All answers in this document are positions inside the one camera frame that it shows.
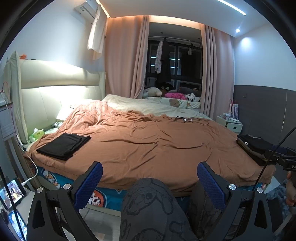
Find black sleeveless shirt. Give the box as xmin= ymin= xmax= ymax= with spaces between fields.
xmin=37 ymin=133 xmax=91 ymax=161

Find stack of folded clothes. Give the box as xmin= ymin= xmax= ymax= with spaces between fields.
xmin=236 ymin=134 xmax=276 ymax=167

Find person's right hand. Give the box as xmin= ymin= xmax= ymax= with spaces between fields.
xmin=286 ymin=171 xmax=295 ymax=206

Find blue patterned bed sheet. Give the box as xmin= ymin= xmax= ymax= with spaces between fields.
xmin=36 ymin=166 xmax=265 ymax=212

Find grey shaggy rug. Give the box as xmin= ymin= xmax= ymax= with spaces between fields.
xmin=266 ymin=182 xmax=289 ymax=218

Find white bedside nightstand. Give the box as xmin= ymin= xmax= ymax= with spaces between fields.
xmin=216 ymin=116 xmax=243 ymax=135

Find brown bed blanket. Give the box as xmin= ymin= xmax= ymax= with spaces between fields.
xmin=28 ymin=100 xmax=275 ymax=196

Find person's grey patterned legs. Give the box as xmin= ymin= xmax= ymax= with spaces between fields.
xmin=119 ymin=178 xmax=220 ymax=240

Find pink white striped bag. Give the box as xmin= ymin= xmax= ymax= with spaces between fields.
xmin=228 ymin=99 xmax=239 ymax=121

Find green tissue pack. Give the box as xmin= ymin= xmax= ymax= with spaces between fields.
xmin=29 ymin=128 xmax=45 ymax=143

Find bear print pillow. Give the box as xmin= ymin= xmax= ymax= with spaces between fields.
xmin=146 ymin=97 xmax=201 ymax=109

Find black and white plush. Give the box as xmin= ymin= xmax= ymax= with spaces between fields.
xmin=186 ymin=93 xmax=201 ymax=102

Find right pink curtain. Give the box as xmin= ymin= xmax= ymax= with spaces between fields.
xmin=201 ymin=24 xmax=234 ymax=120

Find pink curtain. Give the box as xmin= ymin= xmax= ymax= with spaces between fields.
xmin=201 ymin=24 xmax=234 ymax=120
xmin=104 ymin=15 xmax=150 ymax=99

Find pink cloth on bed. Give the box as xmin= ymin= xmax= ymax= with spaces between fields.
xmin=165 ymin=92 xmax=187 ymax=100

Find cream padded headboard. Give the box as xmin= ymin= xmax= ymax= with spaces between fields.
xmin=3 ymin=52 xmax=106 ymax=144

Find white plush toy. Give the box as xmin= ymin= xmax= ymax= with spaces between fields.
xmin=142 ymin=87 xmax=163 ymax=98

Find cream hanging garment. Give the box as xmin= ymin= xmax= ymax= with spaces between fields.
xmin=87 ymin=5 xmax=107 ymax=60

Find left pink curtain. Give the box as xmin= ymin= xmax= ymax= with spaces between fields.
xmin=104 ymin=15 xmax=150 ymax=99

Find white air conditioner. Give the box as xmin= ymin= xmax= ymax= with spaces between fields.
xmin=74 ymin=0 xmax=99 ymax=21

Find black cables on bed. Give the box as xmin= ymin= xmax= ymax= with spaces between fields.
xmin=171 ymin=116 xmax=210 ymax=127

